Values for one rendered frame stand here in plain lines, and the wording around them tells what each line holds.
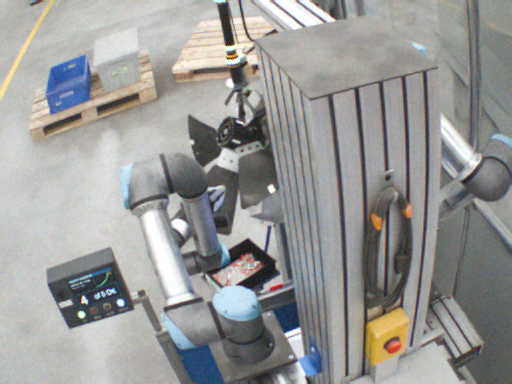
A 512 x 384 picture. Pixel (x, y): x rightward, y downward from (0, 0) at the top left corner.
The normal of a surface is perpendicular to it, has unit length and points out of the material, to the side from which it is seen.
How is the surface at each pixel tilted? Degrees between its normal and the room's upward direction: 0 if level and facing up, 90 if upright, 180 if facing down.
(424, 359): 0
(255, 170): 11
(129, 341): 0
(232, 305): 8
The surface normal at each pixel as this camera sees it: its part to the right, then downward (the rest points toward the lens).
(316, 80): -0.14, -0.76
